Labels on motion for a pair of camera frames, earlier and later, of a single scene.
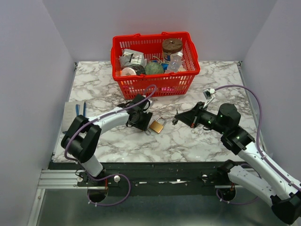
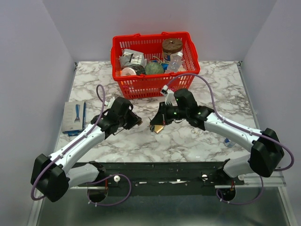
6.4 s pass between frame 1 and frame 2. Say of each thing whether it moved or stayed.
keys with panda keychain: moved
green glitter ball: stayed
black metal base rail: stayed
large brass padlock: stayed
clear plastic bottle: stayed
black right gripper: moved
